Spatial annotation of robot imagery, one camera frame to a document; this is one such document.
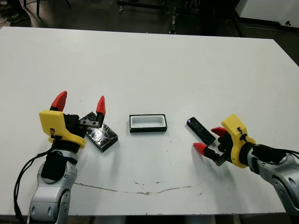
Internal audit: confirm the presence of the black metal cart frame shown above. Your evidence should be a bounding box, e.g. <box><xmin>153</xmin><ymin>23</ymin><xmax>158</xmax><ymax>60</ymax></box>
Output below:
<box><xmin>116</xmin><ymin>0</ymin><xmax>201</xmax><ymax>14</ymax></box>

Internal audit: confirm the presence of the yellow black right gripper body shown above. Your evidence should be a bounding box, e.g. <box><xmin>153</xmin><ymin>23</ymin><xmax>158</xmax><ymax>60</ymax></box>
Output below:
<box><xmin>214</xmin><ymin>113</ymin><xmax>257</xmax><ymax>169</ymax></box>

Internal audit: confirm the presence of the black metal chair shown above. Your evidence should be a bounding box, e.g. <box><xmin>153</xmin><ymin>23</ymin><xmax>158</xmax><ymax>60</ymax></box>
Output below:
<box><xmin>22</xmin><ymin>0</ymin><xmax>72</xmax><ymax>18</ymax></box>

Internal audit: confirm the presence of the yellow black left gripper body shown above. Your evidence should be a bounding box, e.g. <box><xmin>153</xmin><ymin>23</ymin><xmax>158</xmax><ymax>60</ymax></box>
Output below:
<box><xmin>39</xmin><ymin>109</ymin><xmax>101</xmax><ymax>152</ymax></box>

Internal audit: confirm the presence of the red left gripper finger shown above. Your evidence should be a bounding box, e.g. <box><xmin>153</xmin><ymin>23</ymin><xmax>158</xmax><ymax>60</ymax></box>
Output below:
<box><xmin>94</xmin><ymin>95</ymin><xmax>106</xmax><ymax>128</ymax></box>
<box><xmin>49</xmin><ymin>91</ymin><xmax>68</xmax><ymax>112</ymax></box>

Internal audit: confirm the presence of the white cabinet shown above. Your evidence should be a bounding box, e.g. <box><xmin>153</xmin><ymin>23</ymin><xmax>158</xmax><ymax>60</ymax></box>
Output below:
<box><xmin>235</xmin><ymin>0</ymin><xmax>299</xmax><ymax>28</ymax></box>

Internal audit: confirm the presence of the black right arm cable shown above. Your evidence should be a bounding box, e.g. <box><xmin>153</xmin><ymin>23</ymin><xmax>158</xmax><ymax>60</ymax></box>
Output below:
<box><xmin>256</xmin><ymin>144</ymin><xmax>299</xmax><ymax>156</ymax></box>

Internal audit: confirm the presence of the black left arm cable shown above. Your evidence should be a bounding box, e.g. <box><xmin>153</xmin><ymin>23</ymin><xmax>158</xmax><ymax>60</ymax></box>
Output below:
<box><xmin>14</xmin><ymin>151</ymin><xmax>51</xmax><ymax>224</ymax></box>

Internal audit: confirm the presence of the metal pole with caster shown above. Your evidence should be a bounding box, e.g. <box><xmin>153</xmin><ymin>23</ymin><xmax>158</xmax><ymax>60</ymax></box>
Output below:
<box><xmin>168</xmin><ymin>7</ymin><xmax>178</xmax><ymax>35</ymax></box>

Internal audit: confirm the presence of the slim black camera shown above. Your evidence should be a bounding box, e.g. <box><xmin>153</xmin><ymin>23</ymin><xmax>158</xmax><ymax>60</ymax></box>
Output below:
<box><xmin>186</xmin><ymin>117</ymin><xmax>216</xmax><ymax>145</ymax></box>

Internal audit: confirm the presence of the person's dark shoe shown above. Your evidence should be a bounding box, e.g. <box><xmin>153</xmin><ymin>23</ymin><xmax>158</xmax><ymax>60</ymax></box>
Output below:
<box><xmin>7</xmin><ymin>13</ymin><xmax>30</xmax><ymax>24</ymax></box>

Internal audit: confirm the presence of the black box with white insert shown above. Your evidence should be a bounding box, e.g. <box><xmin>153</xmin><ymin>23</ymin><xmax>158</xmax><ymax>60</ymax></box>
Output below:
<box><xmin>129</xmin><ymin>113</ymin><xmax>169</xmax><ymax>133</ymax></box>

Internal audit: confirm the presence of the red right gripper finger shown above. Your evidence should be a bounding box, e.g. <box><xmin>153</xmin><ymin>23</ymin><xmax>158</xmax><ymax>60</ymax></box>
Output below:
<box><xmin>211</xmin><ymin>127</ymin><xmax>228</xmax><ymax>140</ymax></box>
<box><xmin>192</xmin><ymin>142</ymin><xmax>222</xmax><ymax>161</ymax></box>

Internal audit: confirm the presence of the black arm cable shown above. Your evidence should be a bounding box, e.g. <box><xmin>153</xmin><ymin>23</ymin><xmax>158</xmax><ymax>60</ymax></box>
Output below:
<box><xmin>256</xmin><ymin>144</ymin><xmax>299</xmax><ymax>156</ymax></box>
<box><xmin>14</xmin><ymin>151</ymin><xmax>51</xmax><ymax>224</ymax></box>

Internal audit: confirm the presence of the glossy black box lid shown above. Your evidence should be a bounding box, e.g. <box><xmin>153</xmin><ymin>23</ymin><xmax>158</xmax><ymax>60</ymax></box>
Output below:
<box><xmin>85</xmin><ymin>111</ymin><xmax>119</xmax><ymax>153</ymax></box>

